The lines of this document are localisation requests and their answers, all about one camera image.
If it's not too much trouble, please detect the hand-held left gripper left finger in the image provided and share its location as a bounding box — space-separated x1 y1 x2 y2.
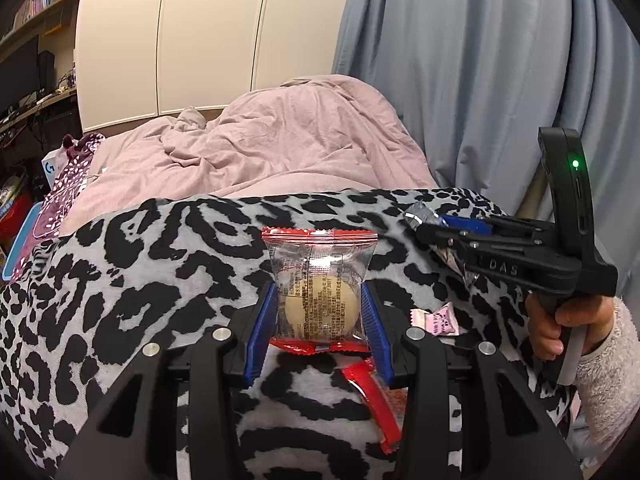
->
55 282 279 480

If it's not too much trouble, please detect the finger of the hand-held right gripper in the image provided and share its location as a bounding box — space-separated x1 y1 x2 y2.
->
439 214 543 237
414 222 501 262

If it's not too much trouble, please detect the red storage bin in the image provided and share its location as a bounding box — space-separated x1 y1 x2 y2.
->
0 195 35 241

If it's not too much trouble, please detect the pink duvet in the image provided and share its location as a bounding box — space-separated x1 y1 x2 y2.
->
57 74 436 236

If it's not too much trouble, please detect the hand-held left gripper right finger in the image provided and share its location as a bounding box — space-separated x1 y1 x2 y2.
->
359 282 583 480

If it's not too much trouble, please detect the small pink candy packet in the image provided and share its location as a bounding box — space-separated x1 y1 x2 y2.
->
409 302 460 337

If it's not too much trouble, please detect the blue-grey curtain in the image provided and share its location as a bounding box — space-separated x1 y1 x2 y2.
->
332 0 640 301

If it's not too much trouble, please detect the white box with blue logo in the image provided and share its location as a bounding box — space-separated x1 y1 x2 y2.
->
39 156 66 193

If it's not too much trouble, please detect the black computer monitor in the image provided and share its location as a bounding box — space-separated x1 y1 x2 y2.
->
0 35 41 113

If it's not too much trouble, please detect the clear red-edged bun packet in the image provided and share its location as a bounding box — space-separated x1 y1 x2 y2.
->
261 226 378 356

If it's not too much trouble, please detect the wooden computer desk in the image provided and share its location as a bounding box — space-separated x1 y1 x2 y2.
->
0 87 81 161

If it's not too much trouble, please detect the black speaker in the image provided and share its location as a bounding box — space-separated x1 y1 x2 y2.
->
37 50 56 93

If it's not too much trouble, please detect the person's right hand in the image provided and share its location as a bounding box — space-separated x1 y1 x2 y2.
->
525 292 616 359

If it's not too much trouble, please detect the beige metal pole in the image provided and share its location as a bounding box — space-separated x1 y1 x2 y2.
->
515 167 551 221

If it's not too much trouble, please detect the wooden wall shelf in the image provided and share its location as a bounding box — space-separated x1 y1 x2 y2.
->
0 0 83 48

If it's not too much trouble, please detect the purple spotted cloth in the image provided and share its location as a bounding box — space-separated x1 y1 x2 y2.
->
10 132 106 281

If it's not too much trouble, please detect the cream wardrobe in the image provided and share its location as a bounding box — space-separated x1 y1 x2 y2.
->
75 0 358 133

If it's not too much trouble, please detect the light blue plastic tub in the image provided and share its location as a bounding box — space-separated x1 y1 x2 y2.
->
1 202 43 281

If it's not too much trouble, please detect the red snack packet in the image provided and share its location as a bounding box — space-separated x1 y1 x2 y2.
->
341 357 405 455

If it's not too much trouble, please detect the row of books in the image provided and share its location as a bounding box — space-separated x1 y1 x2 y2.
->
15 0 55 26

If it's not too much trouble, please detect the person's right forearm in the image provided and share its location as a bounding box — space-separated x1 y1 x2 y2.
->
570 300 640 461

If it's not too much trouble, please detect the silver foil snack packet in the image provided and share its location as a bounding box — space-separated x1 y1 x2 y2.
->
404 200 483 288

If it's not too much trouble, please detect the leopard print blanket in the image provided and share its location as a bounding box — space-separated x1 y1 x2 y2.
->
0 187 581 480

